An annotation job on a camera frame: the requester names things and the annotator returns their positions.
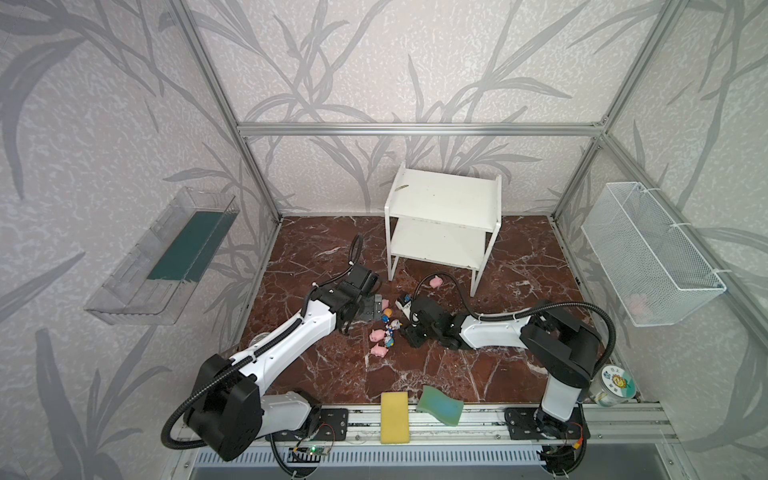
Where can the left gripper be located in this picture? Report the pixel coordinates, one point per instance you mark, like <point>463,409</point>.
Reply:
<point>366,308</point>

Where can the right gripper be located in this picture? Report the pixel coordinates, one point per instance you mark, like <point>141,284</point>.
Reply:
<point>417,324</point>

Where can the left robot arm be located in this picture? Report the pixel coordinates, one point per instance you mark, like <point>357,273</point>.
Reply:
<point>230,406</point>

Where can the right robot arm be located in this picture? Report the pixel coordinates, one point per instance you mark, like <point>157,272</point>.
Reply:
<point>573,341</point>

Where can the pink pig toy near shelf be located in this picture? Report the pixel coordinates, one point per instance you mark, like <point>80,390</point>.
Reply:
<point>436,282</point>

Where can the white two-tier metal shelf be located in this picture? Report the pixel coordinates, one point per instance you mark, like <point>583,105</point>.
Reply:
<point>444,219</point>

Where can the pink pig toy middle cluster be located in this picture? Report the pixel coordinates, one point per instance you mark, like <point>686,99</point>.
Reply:
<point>377,335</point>

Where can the pink pig toy cluster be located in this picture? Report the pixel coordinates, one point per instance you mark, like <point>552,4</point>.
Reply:
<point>377,335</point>
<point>379,351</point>

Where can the pink pig toy lower cluster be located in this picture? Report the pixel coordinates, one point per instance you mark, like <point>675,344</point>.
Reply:
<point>379,351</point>

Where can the green sponge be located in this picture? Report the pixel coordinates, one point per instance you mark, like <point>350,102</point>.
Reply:
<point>443,408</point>

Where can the yellow sponge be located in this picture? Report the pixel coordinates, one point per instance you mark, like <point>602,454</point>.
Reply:
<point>394,422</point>

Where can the green tape roll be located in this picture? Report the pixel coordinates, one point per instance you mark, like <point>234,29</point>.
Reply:
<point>612,386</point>

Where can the pink item in basket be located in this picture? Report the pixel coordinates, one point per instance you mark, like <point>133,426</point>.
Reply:
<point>639,307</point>

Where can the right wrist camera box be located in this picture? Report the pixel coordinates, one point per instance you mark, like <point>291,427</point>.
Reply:
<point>403,303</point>

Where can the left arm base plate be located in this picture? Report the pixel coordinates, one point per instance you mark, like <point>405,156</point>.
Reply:
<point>326,424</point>

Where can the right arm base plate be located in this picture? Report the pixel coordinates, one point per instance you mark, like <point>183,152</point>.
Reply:
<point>531,423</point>

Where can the clear plastic wall bin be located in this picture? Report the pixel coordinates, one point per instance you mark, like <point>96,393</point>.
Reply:
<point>157,278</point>

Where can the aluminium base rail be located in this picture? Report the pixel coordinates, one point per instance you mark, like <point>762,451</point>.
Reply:
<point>483,424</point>

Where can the white wire mesh basket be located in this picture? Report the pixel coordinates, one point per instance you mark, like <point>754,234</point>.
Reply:
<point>643,250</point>

